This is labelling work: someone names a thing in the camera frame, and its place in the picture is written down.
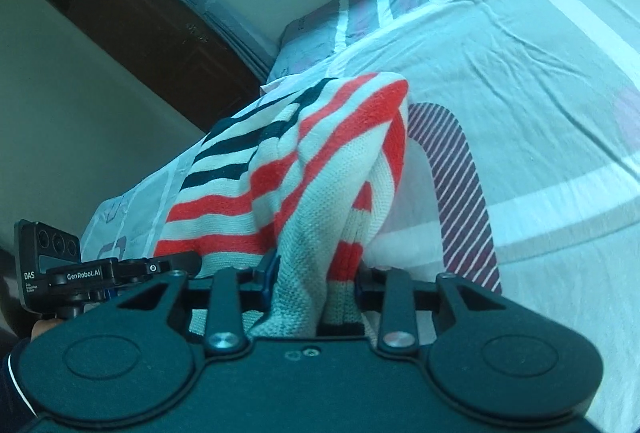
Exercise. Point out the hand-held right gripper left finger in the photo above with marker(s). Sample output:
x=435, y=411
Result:
x=268, y=277

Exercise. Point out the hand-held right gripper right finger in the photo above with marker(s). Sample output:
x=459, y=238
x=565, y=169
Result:
x=361, y=299

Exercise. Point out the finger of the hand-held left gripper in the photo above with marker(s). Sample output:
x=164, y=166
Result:
x=182, y=262

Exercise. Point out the red navy striped white sweater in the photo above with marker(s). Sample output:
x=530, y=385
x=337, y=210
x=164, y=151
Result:
x=325, y=193

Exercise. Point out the person's left hand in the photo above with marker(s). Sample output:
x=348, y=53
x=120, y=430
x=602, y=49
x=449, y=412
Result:
x=45, y=329

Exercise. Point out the dark wooden door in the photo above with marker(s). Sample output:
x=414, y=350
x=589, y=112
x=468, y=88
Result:
x=140, y=38

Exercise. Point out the white patterned bed cover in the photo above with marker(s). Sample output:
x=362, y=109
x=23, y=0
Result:
x=525, y=88

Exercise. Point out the purple striped bed sheet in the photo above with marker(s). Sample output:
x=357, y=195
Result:
x=360, y=13

